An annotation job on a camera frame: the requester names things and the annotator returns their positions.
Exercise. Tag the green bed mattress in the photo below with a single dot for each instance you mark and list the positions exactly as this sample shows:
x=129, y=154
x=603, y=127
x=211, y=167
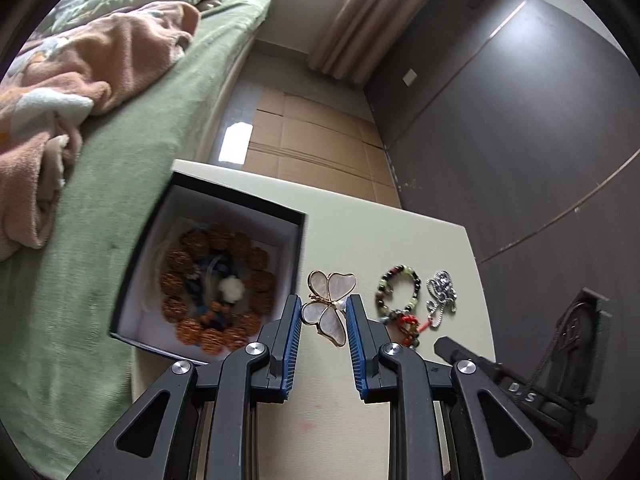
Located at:
x=64, y=379

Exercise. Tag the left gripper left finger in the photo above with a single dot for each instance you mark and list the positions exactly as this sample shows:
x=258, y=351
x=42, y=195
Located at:
x=201, y=410

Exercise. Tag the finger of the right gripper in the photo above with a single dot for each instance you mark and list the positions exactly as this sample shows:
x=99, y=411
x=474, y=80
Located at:
x=465, y=352

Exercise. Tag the pink curtain right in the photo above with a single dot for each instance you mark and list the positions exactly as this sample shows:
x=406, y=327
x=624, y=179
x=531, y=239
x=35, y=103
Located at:
x=359, y=36

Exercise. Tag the flattened cardboard sheet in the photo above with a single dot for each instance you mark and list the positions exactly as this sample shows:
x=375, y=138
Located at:
x=302, y=141

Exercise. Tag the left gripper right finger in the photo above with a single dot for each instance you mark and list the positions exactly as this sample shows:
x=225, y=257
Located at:
x=449, y=420

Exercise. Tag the pink fleece blanket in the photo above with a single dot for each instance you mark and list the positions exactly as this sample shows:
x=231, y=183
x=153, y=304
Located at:
x=56, y=84

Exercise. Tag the butterfly shell brooch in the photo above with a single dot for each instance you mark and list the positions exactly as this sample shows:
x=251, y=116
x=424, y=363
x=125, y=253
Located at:
x=326, y=304

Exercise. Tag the black jewelry box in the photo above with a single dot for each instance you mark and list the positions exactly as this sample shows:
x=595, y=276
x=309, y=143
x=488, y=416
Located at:
x=209, y=258

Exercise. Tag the white wall socket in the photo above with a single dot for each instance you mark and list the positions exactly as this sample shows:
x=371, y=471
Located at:
x=410, y=77

